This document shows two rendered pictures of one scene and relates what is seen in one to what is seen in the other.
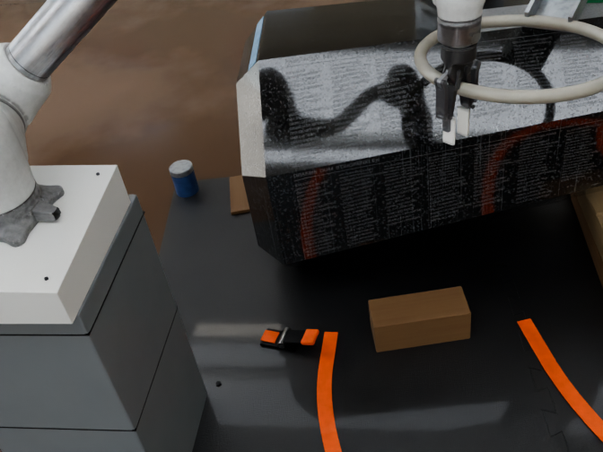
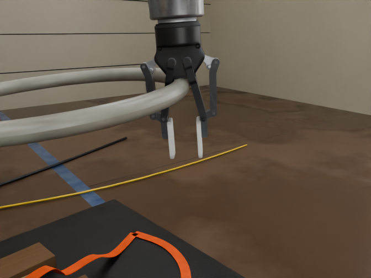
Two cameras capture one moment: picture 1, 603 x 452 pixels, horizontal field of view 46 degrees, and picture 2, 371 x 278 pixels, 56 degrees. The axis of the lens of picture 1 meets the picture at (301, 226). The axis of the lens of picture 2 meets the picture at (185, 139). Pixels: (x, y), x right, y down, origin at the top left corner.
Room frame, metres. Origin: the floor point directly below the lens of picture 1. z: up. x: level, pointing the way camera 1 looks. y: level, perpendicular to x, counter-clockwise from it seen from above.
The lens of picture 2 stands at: (1.82, 0.00, 1.07)
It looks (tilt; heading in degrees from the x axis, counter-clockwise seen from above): 17 degrees down; 220
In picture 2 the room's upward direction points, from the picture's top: straight up
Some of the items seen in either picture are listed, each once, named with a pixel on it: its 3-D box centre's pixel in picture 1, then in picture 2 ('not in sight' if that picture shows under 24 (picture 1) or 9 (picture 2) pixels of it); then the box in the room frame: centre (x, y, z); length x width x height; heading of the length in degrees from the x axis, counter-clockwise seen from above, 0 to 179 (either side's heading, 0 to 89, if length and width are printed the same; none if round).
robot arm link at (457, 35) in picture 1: (458, 29); (175, 3); (1.37, -0.40, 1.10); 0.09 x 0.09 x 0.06
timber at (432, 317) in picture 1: (418, 318); not in sight; (1.51, -0.32, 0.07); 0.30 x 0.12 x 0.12; 88
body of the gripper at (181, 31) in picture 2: (458, 61); (179, 49); (1.36, -0.39, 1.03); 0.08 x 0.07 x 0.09; 126
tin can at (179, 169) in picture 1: (184, 178); not in sight; (2.51, 0.46, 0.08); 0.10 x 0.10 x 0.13
